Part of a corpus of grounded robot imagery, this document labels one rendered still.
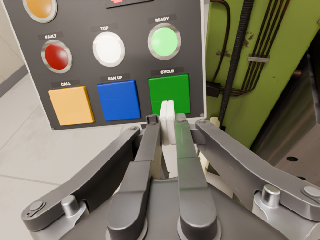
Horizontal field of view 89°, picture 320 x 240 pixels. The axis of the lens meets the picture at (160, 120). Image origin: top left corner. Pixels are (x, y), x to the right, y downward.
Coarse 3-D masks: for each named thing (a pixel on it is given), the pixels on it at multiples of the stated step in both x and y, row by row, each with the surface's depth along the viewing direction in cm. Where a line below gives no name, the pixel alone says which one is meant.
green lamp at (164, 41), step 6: (156, 30) 27; (162, 30) 27; (168, 30) 27; (156, 36) 28; (162, 36) 28; (168, 36) 28; (174, 36) 28; (156, 42) 28; (162, 42) 28; (168, 42) 28; (174, 42) 28; (156, 48) 28; (162, 48) 28; (168, 48) 28; (174, 48) 28; (162, 54) 29; (168, 54) 29
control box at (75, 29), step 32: (64, 0) 27; (96, 0) 27; (128, 0) 26; (160, 0) 26; (192, 0) 26; (32, 32) 29; (64, 32) 29; (96, 32) 28; (128, 32) 28; (192, 32) 27; (32, 64) 31; (96, 64) 30; (128, 64) 30; (160, 64) 30; (192, 64) 29; (96, 96) 32; (192, 96) 31; (64, 128) 35; (96, 128) 35
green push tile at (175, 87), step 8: (152, 80) 30; (160, 80) 30; (168, 80) 30; (176, 80) 30; (184, 80) 30; (152, 88) 30; (160, 88) 30; (168, 88) 30; (176, 88) 30; (184, 88) 30; (152, 96) 31; (160, 96) 31; (168, 96) 31; (176, 96) 31; (184, 96) 31; (152, 104) 32; (160, 104) 31; (176, 104) 31; (184, 104) 31; (152, 112) 32; (176, 112) 32; (184, 112) 32
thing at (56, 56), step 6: (48, 48) 29; (54, 48) 29; (60, 48) 29; (48, 54) 30; (54, 54) 30; (60, 54) 30; (66, 54) 30; (48, 60) 30; (54, 60) 30; (60, 60) 30; (66, 60) 30; (54, 66) 30; (60, 66) 30
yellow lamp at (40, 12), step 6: (30, 0) 27; (36, 0) 27; (42, 0) 27; (48, 0) 27; (30, 6) 27; (36, 6) 27; (42, 6) 27; (48, 6) 27; (36, 12) 27; (42, 12) 27; (48, 12) 27
